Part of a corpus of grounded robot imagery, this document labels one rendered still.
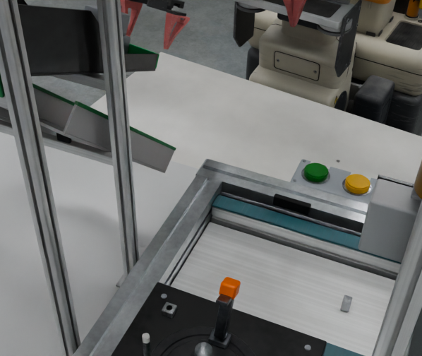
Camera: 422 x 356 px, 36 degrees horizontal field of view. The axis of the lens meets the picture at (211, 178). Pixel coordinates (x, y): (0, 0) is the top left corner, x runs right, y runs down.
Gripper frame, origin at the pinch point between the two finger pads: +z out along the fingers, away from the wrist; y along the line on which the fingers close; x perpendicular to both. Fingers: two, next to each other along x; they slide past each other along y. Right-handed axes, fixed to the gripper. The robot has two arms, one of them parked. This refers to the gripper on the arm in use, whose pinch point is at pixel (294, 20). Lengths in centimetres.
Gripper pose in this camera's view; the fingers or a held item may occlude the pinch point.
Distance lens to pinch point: 93.2
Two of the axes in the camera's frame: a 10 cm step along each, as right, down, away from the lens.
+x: 3.9, -5.7, 7.2
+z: -0.4, 7.7, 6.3
